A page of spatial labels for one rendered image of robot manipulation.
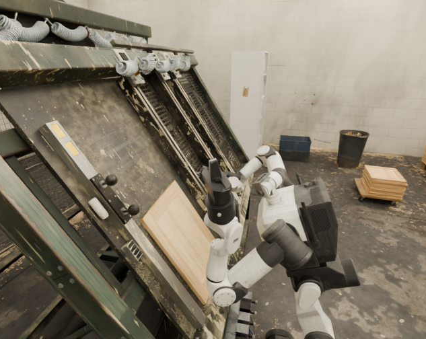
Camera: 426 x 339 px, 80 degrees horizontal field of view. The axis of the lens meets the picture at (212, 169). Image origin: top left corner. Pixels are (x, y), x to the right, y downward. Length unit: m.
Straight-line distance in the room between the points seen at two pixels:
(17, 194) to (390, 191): 4.11
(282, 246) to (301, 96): 5.50
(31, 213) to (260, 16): 5.97
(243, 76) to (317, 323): 4.15
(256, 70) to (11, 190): 4.44
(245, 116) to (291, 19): 2.31
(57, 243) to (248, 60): 4.46
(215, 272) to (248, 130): 4.28
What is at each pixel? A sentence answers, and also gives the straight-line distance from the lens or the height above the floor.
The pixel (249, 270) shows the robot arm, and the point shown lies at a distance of 0.95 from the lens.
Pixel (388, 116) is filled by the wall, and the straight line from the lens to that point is 6.57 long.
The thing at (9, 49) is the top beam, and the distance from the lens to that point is 1.02.
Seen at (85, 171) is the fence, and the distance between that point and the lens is 0.97.
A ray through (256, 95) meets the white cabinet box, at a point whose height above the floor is 1.32.
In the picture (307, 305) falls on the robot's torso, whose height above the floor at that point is 0.89.
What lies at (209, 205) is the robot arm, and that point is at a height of 1.50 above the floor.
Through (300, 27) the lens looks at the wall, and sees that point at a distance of 6.25.
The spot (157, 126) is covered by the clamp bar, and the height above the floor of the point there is 1.57.
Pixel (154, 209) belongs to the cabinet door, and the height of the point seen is 1.29.
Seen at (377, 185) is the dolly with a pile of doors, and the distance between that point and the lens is 4.22.
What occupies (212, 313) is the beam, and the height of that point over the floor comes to 0.89.
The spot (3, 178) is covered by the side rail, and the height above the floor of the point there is 1.62.
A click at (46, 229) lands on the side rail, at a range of 0.81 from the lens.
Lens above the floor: 1.88
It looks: 23 degrees down
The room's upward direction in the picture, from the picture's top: straight up
